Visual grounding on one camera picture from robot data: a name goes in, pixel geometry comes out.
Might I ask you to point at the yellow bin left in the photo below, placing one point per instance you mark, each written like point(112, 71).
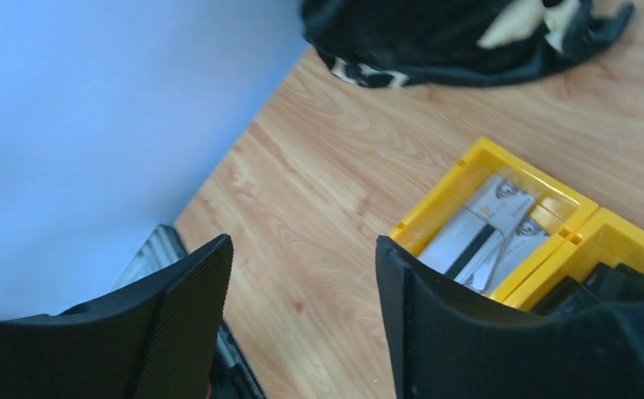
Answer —
point(559, 208)

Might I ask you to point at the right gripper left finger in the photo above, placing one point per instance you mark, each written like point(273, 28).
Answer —
point(153, 338)

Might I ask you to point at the yellow bin middle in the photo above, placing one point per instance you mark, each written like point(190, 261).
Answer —
point(604, 238)

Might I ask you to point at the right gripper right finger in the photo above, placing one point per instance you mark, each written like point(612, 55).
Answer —
point(446, 341)

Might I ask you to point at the silver cards pile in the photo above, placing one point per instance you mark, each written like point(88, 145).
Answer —
point(487, 238)

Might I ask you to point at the black floral blanket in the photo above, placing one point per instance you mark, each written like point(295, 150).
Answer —
point(391, 44)

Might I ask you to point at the yellow bin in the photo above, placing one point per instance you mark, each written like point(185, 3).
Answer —
point(604, 238)
point(559, 208)

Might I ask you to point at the black card holder in bin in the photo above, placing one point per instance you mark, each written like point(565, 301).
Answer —
point(604, 284)

